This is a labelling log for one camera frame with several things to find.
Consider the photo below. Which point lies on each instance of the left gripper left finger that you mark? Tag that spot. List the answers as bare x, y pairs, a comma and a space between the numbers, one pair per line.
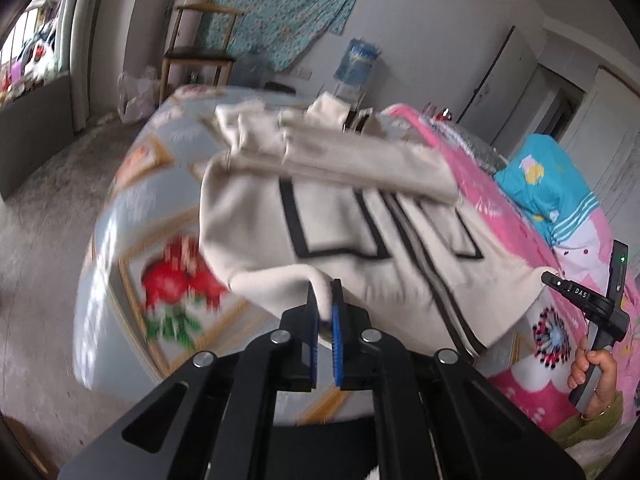
300, 361

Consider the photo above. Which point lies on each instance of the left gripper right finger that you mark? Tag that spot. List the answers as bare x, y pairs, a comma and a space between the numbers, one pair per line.
352, 367

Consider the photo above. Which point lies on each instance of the cream jacket with black trim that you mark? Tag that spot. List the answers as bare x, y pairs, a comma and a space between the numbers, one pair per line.
292, 204

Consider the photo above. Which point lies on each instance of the green sleeve forearm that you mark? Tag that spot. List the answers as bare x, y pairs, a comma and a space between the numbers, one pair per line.
590, 441

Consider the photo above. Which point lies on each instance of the person's right hand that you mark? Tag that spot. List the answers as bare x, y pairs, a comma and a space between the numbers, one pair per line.
596, 370

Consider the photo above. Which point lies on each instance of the pink floral fleece blanket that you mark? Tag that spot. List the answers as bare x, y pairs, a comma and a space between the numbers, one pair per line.
529, 365

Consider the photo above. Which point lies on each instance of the light blue floral bedsheet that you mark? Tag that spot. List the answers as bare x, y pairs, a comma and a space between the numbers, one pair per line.
145, 303

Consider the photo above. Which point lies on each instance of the blue cartoon pillow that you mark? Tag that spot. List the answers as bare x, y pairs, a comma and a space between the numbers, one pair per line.
543, 181

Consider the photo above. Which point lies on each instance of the white door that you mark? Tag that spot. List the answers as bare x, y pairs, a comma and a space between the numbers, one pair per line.
494, 98

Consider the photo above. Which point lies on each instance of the blue water bottle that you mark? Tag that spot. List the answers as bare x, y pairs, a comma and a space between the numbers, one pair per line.
353, 72

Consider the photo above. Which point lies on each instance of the white plastic bag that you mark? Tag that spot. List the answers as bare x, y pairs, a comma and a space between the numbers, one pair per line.
137, 97

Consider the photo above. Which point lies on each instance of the wooden shelf stand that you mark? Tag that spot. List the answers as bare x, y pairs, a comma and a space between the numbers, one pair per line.
220, 59

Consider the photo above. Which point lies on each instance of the grey curtain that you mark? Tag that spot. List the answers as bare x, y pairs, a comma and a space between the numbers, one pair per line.
82, 31

